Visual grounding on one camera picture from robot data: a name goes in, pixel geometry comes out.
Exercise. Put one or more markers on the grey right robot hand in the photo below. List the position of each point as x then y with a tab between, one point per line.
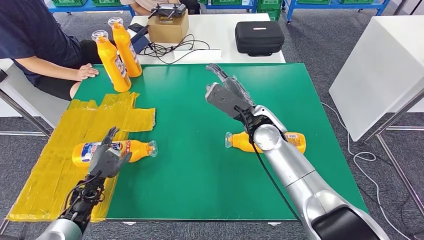
236	86

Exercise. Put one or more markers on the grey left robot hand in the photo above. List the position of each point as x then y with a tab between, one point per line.
106	162

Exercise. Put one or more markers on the orange detergent bottle clear cap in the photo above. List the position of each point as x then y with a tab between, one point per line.
124	43
139	150
111	66
238	142

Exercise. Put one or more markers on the yellow taped cardboard sheet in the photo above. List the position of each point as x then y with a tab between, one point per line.
66	132

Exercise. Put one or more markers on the black zip carrying case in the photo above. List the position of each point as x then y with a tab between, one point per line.
260	38

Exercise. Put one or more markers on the green table mat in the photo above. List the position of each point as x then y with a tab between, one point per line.
185	132

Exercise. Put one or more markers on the green plastic crate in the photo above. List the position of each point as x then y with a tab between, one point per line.
69	2
269	10
225	2
106	2
313	1
356	1

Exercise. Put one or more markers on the brown cardboard box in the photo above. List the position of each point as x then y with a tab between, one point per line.
169	31

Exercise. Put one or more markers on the white bench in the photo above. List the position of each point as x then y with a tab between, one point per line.
36	106

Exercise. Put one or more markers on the black remote controller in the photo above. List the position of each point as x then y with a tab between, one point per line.
167	10

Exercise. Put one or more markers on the blue tablet folio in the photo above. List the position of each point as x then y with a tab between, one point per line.
143	41

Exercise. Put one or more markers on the black phone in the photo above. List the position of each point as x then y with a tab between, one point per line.
135	27

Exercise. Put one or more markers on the person behind white table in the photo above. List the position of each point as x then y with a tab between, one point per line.
139	6

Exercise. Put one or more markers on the white side table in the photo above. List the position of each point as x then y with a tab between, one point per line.
374	69

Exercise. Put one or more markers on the seated person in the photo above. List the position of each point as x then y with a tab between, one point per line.
26	33

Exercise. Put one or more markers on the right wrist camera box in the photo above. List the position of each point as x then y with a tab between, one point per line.
225	99

